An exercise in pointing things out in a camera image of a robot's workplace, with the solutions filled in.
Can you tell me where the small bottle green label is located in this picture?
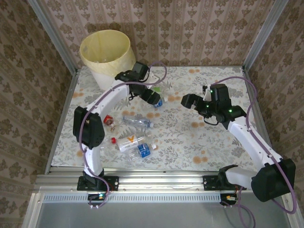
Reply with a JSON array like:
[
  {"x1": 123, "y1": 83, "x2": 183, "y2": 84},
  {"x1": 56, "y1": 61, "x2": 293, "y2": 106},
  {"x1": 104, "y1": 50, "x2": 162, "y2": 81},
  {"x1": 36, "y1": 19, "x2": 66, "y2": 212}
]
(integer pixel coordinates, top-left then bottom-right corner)
[{"x1": 152, "y1": 85, "x2": 167, "y2": 95}]

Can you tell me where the long clear bottle blue cap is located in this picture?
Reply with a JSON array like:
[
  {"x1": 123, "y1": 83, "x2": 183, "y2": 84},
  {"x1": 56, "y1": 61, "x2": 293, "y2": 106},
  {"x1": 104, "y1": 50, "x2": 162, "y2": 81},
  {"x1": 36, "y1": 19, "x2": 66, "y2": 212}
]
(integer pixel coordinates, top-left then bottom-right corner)
[{"x1": 122, "y1": 115, "x2": 155, "y2": 129}]

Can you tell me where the round red label bottle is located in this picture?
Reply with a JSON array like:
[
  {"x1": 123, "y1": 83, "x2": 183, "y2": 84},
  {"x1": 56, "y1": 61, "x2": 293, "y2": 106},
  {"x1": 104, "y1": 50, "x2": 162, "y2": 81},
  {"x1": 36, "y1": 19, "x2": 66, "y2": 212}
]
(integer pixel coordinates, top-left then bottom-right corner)
[{"x1": 104, "y1": 114, "x2": 121, "y2": 132}]

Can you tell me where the clear bottle red cap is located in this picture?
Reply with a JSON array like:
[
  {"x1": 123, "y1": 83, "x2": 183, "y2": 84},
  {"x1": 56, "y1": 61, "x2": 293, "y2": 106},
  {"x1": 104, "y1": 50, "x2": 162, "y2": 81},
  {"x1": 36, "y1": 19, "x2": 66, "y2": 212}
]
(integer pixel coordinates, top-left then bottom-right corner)
[{"x1": 104, "y1": 136, "x2": 118, "y2": 146}]

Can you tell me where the white plastic waste bin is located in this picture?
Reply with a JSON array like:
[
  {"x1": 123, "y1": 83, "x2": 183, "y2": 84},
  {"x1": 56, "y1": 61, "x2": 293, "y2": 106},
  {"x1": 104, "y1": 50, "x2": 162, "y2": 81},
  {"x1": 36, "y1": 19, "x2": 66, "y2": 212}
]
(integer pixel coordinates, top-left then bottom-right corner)
[{"x1": 91, "y1": 68, "x2": 120, "y2": 91}]

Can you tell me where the bottle white label orange logo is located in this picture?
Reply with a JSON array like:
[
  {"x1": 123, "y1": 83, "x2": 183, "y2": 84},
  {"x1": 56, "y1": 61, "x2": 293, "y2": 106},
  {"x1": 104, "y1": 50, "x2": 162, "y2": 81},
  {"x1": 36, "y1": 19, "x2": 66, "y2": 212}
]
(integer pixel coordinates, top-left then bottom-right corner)
[{"x1": 117, "y1": 133, "x2": 152, "y2": 153}]

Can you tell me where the floral patterned table mat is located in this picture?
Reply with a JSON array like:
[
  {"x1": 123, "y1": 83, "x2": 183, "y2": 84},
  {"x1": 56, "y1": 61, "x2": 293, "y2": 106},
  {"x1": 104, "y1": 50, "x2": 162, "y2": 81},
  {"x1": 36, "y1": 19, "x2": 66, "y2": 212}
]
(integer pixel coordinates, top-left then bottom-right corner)
[{"x1": 51, "y1": 66, "x2": 270, "y2": 172}]

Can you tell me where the crushed bottle blue label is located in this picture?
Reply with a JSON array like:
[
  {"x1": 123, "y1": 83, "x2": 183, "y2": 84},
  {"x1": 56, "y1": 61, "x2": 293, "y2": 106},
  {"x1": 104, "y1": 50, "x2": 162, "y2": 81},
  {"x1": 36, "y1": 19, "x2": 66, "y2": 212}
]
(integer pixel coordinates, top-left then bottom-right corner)
[{"x1": 125, "y1": 142, "x2": 158, "y2": 162}]

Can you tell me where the small controller board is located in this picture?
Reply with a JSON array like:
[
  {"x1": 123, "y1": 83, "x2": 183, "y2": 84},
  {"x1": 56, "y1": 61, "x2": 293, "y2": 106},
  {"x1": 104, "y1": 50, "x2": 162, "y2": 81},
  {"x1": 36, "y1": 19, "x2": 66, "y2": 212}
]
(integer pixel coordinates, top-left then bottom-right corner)
[
  {"x1": 220, "y1": 194, "x2": 239, "y2": 205},
  {"x1": 88, "y1": 193, "x2": 107, "y2": 201}
]

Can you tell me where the grey metal panel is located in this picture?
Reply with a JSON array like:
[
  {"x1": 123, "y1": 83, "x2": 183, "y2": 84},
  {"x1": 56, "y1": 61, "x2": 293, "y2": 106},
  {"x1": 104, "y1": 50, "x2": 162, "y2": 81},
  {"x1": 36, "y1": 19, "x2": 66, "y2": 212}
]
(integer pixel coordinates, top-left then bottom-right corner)
[{"x1": 22, "y1": 192, "x2": 300, "y2": 228}]

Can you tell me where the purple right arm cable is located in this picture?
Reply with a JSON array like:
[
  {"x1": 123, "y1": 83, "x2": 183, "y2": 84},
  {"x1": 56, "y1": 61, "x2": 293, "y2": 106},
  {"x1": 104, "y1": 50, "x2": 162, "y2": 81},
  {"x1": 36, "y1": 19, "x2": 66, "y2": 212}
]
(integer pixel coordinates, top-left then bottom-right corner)
[{"x1": 208, "y1": 77, "x2": 297, "y2": 214}]

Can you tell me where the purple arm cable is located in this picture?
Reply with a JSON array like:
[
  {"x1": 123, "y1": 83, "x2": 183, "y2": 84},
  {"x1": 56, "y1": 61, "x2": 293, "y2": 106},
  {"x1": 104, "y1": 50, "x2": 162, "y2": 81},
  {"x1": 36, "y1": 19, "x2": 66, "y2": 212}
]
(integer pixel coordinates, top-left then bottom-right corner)
[
  {"x1": 208, "y1": 77, "x2": 297, "y2": 214},
  {"x1": 79, "y1": 61, "x2": 168, "y2": 181}
]

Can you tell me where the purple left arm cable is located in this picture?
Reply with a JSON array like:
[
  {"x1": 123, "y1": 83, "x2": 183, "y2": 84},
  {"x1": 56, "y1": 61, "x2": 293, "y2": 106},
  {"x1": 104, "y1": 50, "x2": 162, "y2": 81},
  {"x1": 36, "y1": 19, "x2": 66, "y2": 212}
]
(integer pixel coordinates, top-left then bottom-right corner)
[{"x1": 79, "y1": 61, "x2": 168, "y2": 181}]

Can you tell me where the aluminium table side rail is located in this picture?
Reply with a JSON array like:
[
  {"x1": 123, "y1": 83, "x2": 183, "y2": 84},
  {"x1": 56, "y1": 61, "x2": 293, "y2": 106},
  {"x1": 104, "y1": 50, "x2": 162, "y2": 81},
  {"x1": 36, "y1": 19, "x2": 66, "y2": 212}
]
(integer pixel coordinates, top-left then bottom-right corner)
[
  {"x1": 45, "y1": 70, "x2": 79, "y2": 173},
  {"x1": 242, "y1": 66, "x2": 281, "y2": 173}
]

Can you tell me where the aluminium frame post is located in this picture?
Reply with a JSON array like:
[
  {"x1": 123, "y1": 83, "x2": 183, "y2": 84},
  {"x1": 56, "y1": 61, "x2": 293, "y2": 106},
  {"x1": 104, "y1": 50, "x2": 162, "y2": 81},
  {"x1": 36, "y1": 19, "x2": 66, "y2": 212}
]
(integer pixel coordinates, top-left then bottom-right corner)
[
  {"x1": 27, "y1": 0, "x2": 79, "y2": 73},
  {"x1": 241, "y1": 0, "x2": 290, "y2": 72}
]

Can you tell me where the aluminium front mounting rail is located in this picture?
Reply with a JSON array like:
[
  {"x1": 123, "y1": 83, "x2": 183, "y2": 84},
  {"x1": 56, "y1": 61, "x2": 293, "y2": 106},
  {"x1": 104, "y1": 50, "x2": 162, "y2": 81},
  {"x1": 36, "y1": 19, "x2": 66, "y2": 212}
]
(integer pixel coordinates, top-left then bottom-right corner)
[{"x1": 35, "y1": 167, "x2": 294, "y2": 193}]

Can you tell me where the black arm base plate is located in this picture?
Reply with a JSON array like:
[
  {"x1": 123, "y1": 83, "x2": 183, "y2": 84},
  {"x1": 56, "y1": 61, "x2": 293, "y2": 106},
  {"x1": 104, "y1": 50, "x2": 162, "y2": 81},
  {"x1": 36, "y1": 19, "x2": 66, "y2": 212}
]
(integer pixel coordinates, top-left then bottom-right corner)
[
  {"x1": 77, "y1": 175, "x2": 120, "y2": 192},
  {"x1": 203, "y1": 175, "x2": 247, "y2": 191}
]

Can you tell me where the grey slotted cable duct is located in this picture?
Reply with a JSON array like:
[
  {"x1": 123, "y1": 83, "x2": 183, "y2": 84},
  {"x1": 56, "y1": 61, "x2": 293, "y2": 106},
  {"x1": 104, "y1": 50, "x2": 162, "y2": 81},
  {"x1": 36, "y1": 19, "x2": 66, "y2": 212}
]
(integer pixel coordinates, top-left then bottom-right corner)
[{"x1": 42, "y1": 192, "x2": 223, "y2": 203}]

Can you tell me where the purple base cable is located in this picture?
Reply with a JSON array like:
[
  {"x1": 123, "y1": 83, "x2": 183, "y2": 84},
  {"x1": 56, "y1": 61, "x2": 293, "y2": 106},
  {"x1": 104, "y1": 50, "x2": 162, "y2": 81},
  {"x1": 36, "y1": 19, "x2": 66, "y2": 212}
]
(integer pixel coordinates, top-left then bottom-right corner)
[
  {"x1": 87, "y1": 178, "x2": 114, "y2": 210},
  {"x1": 223, "y1": 186, "x2": 257, "y2": 228}
]

